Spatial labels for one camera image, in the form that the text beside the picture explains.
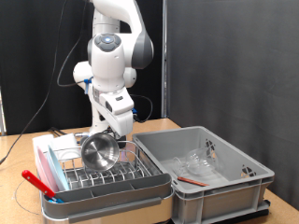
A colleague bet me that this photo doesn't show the black camera cable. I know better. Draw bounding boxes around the black camera cable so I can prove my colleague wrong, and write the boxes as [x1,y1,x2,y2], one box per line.
[56,0,154,124]

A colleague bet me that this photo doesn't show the red handled utensil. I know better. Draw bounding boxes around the red handled utensil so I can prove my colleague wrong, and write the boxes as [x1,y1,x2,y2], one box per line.
[21,169,57,199]

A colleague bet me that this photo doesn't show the vertical metal pole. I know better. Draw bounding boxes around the vertical metal pole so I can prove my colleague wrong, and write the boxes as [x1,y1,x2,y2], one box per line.
[160,0,169,119]

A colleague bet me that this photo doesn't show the light blue plate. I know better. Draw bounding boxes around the light blue plate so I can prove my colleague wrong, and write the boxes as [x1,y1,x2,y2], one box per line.
[46,144,71,191]

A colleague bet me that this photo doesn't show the black hanging arm cable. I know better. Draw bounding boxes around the black hanging arm cable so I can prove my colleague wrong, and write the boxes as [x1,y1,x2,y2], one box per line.
[0,0,68,164]

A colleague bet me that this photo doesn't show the steel bowl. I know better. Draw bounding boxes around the steel bowl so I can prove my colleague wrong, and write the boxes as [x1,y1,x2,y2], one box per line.
[80,132,121,172]

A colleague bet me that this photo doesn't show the white box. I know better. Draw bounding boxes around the white box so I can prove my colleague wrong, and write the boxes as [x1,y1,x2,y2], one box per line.
[32,133,82,162]

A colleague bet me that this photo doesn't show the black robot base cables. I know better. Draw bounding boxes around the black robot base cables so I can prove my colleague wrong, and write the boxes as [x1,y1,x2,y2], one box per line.
[48,126,68,137]

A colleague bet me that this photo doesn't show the grey plastic crate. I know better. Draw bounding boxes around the grey plastic crate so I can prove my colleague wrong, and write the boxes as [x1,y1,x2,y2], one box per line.
[131,125,276,224]

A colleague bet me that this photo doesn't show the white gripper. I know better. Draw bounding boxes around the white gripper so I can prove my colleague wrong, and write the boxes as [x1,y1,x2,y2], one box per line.
[92,87,135,140]

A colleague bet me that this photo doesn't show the black backdrop curtain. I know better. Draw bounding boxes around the black backdrop curtain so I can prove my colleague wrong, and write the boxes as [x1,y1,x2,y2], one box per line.
[0,0,166,136]

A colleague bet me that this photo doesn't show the grey metal frame bar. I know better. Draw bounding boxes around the grey metal frame bar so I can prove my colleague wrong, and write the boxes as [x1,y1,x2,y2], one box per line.
[0,87,7,136]

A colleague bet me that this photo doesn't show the blue handled utensil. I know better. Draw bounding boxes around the blue handled utensil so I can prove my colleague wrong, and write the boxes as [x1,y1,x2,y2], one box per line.
[48,195,64,204]

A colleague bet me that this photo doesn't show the thin wire loop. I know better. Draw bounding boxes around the thin wire loop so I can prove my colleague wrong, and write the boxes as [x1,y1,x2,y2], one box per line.
[13,178,43,217]

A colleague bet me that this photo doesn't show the clear wine glass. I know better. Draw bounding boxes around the clear wine glass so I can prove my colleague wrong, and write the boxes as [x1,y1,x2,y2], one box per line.
[171,147,223,178]

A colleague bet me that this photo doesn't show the grey backdrop curtain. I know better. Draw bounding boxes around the grey backdrop curtain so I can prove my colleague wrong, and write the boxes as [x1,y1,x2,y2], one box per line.
[166,0,299,211]

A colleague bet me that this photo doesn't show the chrome wire dish rack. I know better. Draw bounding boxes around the chrome wire dish rack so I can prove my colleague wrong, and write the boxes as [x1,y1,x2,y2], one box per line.
[41,139,163,192]

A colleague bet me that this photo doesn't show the pink plate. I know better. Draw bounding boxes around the pink plate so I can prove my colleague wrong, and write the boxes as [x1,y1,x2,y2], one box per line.
[36,146,60,194]

